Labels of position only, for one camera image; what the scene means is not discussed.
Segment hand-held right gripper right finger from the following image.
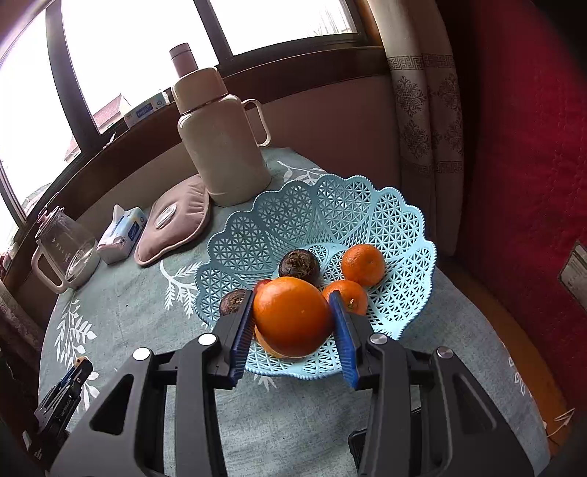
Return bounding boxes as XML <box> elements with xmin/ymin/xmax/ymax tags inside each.
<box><xmin>328</xmin><ymin>291</ymin><xmax>535</xmax><ymax>477</ymax></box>

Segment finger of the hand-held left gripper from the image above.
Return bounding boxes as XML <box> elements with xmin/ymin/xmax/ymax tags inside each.
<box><xmin>64</xmin><ymin>358</ymin><xmax>95</xmax><ymax>404</ymax></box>
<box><xmin>43</xmin><ymin>367</ymin><xmax>76</xmax><ymax>404</ymax></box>

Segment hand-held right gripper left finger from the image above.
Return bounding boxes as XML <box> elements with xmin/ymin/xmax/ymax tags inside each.
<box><xmin>50</xmin><ymin>289</ymin><xmax>256</xmax><ymax>477</ymax></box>

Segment dark brown water chestnut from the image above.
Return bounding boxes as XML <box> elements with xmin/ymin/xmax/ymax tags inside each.
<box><xmin>219</xmin><ymin>289</ymin><xmax>252</xmax><ymax>317</ymax></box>
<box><xmin>278</xmin><ymin>249</ymin><xmax>321</xmax><ymax>281</ymax></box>

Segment large orange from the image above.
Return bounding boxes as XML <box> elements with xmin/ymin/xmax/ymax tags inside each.
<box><xmin>340</xmin><ymin>244</ymin><xmax>387</xmax><ymax>288</ymax></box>

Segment light blue plastic basket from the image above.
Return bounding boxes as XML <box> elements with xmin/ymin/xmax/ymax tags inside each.
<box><xmin>195</xmin><ymin>173</ymin><xmax>438</xmax><ymax>380</ymax></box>

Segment teal leaf-print tablecloth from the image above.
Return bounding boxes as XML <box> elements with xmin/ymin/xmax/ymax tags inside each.
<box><xmin>39</xmin><ymin>147</ymin><xmax>551</xmax><ymax>477</ymax></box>

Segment pink heating pad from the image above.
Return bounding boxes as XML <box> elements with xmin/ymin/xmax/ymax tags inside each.
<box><xmin>134</xmin><ymin>174</ymin><xmax>212</xmax><ymax>267</ymax></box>

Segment white tissue pack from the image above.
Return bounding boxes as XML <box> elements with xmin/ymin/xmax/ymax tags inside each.
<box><xmin>96</xmin><ymin>205</ymin><xmax>148</xmax><ymax>265</ymax></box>

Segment cream thermos jug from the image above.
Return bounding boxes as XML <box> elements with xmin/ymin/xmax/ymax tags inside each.
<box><xmin>172</xmin><ymin>67</ymin><xmax>272</xmax><ymax>208</ymax></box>

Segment beige patterned curtain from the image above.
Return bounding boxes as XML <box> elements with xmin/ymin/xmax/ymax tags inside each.
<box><xmin>385</xmin><ymin>0</ymin><xmax>466</xmax><ymax>258</ymax></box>

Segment grey rectangular panel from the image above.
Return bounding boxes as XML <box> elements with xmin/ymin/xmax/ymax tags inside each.
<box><xmin>559</xmin><ymin>243</ymin><xmax>587</xmax><ymax>290</ymax></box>

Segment white and blue box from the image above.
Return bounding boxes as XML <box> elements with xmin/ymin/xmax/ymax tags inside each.
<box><xmin>124</xmin><ymin>91</ymin><xmax>169</xmax><ymax>128</ymax></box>

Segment dark-framed window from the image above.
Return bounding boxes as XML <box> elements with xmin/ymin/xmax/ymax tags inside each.
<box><xmin>0</xmin><ymin>0</ymin><xmax>381</xmax><ymax>230</ymax></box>

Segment glass kettle with white handle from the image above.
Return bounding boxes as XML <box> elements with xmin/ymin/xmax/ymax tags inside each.
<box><xmin>30</xmin><ymin>206</ymin><xmax>101</xmax><ymax>295</ymax></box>

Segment thin white wire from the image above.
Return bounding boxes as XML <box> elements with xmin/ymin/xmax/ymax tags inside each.
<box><xmin>543</xmin><ymin>408</ymin><xmax>576</xmax><ymax>436</ymax></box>

